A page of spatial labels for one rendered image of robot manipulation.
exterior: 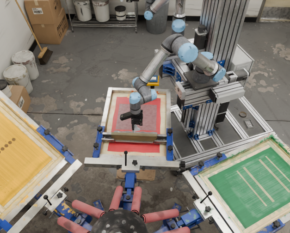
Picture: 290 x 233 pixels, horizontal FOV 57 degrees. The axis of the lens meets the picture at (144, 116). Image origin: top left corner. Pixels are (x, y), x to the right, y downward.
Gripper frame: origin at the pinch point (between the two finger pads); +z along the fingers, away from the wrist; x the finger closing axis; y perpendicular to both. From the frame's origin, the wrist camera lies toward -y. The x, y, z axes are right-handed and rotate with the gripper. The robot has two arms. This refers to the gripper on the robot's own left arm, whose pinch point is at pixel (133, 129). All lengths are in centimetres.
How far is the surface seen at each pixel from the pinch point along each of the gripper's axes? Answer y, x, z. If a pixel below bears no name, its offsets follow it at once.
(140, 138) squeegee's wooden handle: 5.5, -1.4, 10.2
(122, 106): -13.8, 39.1, 16.8
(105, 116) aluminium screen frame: -26.2, 23.7, 13.4
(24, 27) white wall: -199, 257, 68
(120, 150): -9.8, -8.0, 16.9
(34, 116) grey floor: -147, 107, 113
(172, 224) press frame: 29, -67, 8
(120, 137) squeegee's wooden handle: -10.7, -1.3, 9.1
